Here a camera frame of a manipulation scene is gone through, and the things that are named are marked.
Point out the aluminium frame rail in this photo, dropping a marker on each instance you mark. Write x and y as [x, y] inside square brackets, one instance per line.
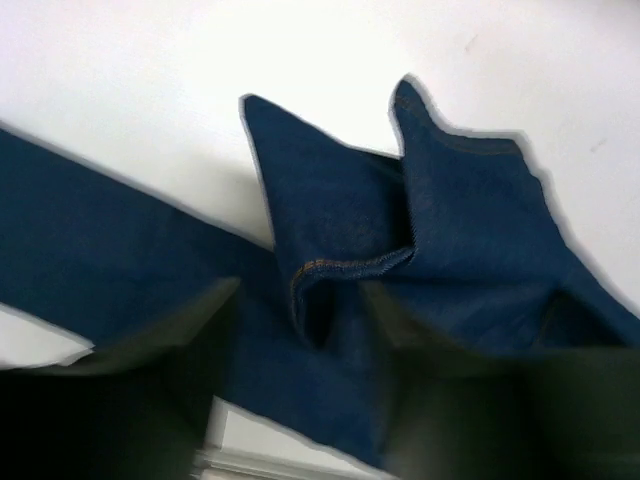
[221, 464]

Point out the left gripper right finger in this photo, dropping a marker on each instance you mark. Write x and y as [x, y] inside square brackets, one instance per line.
[451, 413]

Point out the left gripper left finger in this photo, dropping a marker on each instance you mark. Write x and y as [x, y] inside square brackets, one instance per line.
[139, 409]

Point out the dark blue denim trousers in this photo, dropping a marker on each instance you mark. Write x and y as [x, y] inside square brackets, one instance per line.
[457, 231]

